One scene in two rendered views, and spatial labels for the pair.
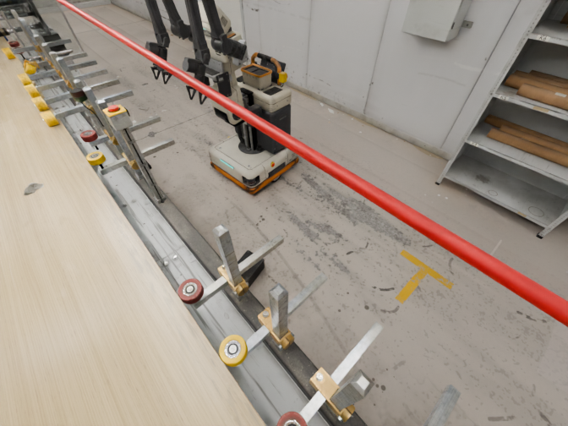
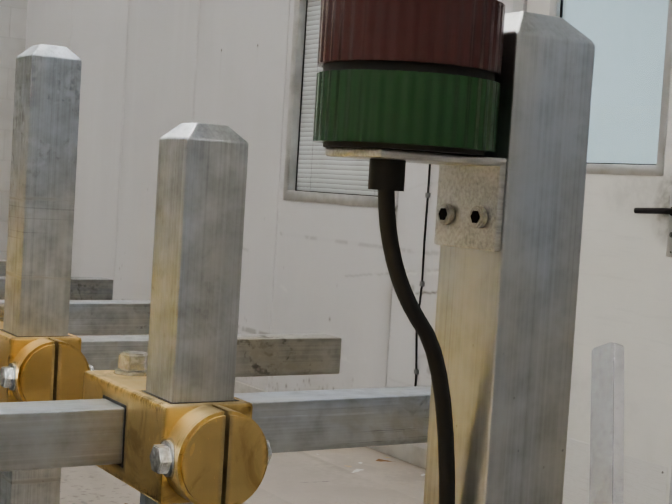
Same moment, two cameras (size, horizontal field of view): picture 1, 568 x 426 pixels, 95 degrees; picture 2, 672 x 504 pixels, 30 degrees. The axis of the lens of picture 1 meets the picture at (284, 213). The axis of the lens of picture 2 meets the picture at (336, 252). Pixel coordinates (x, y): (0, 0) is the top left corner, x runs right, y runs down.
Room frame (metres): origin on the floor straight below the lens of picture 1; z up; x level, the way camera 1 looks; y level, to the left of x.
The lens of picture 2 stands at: (0.94, 1.00, 1.08)
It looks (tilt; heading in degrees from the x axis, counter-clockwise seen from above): 3 degrees down; 10
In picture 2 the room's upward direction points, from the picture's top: 4 degrees clockwise
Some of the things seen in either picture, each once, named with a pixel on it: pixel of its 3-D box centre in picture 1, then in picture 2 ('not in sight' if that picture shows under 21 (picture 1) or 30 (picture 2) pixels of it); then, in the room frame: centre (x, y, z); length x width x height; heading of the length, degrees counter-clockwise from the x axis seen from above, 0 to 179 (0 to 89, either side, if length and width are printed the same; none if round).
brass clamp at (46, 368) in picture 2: not in sight; (23, 363); (1.76, 1.37, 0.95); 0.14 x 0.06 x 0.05; 42
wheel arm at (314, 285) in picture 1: (283, 314); not in sight; (0.33, 0.00, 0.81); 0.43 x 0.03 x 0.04; 132
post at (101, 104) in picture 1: (123, 144); not in sight; (1.19, 0.85, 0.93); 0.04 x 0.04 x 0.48; 42
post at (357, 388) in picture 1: (342, 396); not in sight; (0.08, -0.15, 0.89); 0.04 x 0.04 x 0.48; 42
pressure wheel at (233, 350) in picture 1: (235, 353); not in sight; (0.20, 0.15, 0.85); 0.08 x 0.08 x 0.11
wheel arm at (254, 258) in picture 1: (241, 269); not in sight; (0.52, 0.17, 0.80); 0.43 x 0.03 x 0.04; 132
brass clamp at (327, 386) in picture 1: (331, 394); not in sight; (0.10, -0.14, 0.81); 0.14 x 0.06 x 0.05; 42
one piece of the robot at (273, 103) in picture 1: (257, 111); not in sight; (2.19, 0.23, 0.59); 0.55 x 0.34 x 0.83; 47
